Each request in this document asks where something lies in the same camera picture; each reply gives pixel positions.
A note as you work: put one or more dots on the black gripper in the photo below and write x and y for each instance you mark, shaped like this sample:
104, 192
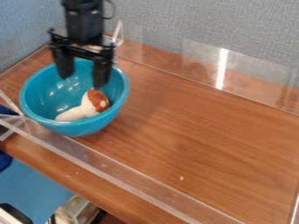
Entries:
82, 40

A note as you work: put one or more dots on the toy mushroom brown cap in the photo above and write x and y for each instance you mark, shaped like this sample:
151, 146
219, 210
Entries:
94, 103

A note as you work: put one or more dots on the blue bowl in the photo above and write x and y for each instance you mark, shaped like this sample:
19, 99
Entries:
47, 95

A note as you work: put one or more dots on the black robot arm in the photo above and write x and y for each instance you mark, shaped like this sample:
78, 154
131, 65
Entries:
86, 4

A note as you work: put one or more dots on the blue object at left edge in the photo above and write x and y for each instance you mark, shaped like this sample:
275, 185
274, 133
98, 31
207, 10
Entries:
6, 160

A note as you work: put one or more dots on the clear acrylic front barrier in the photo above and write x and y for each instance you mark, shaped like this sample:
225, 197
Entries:
133, 181

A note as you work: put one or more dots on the clear acrylic barrier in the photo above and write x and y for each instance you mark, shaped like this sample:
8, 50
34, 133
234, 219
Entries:
230, 71
133, 181

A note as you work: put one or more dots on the clear acrylic back barrier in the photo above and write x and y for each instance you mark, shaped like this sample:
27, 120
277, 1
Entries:
230, 71

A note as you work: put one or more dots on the metallic box under table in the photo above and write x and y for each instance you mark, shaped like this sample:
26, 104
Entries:
76, 211

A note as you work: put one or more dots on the black device bottom left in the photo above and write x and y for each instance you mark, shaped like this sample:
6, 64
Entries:
12, 216

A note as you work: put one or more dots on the clear acrylic corner bracket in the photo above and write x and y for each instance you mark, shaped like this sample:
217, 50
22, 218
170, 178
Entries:
115, 40

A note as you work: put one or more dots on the clear acrylic left bracket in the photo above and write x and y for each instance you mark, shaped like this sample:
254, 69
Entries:
10, 116

